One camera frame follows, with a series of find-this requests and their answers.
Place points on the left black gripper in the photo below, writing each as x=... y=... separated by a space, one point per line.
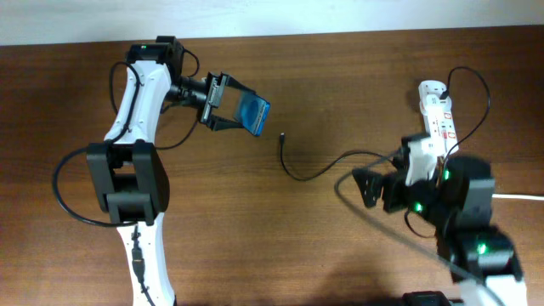
x=214 y=98

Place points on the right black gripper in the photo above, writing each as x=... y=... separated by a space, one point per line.
x=393 y=189

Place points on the blue screen Galaxy smartphone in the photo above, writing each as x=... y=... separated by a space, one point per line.
x=251 y=112

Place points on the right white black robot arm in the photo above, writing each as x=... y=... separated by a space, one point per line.
x=482 y=260

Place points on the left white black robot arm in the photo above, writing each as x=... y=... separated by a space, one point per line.
x=129 y=179

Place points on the white USB charger plug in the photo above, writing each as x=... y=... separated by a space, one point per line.
x=429 y=93

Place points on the white power strip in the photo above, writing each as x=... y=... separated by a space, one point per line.
x=438 y=120

